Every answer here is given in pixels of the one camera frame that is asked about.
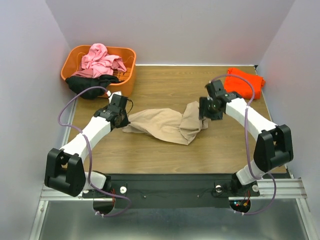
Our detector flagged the beige t shirt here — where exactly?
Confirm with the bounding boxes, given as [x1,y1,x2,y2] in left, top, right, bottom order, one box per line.
[122,101,209,146]

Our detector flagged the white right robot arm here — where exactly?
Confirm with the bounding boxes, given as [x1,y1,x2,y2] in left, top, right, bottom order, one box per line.
[199,93,294,195]

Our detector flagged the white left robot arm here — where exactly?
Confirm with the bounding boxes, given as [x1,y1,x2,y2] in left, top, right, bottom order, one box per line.
[44,110,129,197]

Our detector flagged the folded orange t shirt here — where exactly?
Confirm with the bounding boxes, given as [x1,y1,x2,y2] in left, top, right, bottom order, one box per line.
[224,67,265,100]

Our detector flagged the black t shirt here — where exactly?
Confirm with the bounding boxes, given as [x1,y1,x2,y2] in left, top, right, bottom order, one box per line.
[65,74,120,100]

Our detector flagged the pink t shirt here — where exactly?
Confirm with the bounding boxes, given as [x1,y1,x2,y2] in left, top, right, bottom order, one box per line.
[72,43,127,79]

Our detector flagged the orange plastic basket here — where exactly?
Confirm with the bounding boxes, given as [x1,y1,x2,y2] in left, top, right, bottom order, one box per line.
[60,45,137,97]

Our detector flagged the white round knob left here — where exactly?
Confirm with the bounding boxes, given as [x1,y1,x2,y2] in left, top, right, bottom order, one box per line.
[119,186,127,194]

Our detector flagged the silver round knob right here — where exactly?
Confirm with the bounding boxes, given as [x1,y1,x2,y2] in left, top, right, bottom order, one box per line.
[215,184,223,194]

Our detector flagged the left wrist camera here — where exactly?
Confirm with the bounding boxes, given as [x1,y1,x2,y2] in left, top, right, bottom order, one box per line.
[108,91,129,110]

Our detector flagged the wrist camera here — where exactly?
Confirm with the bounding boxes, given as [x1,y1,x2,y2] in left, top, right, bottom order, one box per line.
[205,79,227,99]
[108,91,129,110]

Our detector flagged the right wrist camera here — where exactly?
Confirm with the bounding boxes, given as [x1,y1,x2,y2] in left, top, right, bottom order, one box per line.
[205,79,227,99]

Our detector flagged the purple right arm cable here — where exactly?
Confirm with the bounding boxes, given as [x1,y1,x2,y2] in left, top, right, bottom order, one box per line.
[208,74,277,216]

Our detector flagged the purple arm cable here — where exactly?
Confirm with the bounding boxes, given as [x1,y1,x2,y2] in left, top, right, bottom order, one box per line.
[57,86,132,218]
[208,74,277,216]

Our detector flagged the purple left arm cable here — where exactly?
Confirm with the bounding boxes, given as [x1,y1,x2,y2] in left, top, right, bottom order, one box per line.
[57,86,132,218]

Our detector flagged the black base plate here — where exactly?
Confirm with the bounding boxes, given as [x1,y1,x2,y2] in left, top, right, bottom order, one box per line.
[79,173,267,213]

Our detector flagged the aluminium rail frame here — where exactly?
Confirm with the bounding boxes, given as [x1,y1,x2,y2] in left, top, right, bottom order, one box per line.
[29,94,312,240]

